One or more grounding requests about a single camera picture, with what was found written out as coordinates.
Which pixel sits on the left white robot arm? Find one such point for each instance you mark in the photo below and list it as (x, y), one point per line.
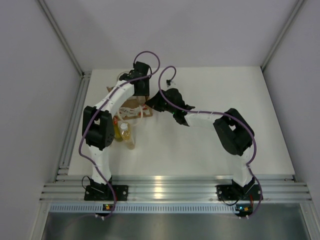
(97, 124)

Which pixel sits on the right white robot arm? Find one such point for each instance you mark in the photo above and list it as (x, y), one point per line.
(235, 135)

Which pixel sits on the left aluminium frame post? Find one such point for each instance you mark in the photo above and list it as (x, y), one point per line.
(60, 35)

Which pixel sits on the burlap watermelon canvas bag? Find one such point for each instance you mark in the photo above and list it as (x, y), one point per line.
(131, 109)

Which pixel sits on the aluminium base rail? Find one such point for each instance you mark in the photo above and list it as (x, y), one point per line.
(174, 189)

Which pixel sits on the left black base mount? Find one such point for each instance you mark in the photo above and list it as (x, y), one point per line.
(104, 193)

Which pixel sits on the white slotted cable duct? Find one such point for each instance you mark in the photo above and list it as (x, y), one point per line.
(148, 208)

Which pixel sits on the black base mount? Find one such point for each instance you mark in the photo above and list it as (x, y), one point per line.
(104, 193)
(226, 194)

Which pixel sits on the white cap amber bottle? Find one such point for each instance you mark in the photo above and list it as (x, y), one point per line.
(127, 135)

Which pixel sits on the right aluminium frame post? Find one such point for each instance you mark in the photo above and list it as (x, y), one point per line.
(285, 27)

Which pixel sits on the grey cap clear jar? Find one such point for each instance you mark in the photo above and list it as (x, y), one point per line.
(141, 100)

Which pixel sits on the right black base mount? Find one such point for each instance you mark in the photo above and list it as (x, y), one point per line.
(226, 194)

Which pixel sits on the aluminium frame post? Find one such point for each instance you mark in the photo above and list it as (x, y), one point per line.
(60, 35)
(285, 27)

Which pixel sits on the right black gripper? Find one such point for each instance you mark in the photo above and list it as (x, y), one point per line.
(154, 103)

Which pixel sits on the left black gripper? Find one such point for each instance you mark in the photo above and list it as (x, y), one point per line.
(145, 92)

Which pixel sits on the red cap yellow bottle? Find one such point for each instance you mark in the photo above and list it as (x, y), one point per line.
(117, 134)

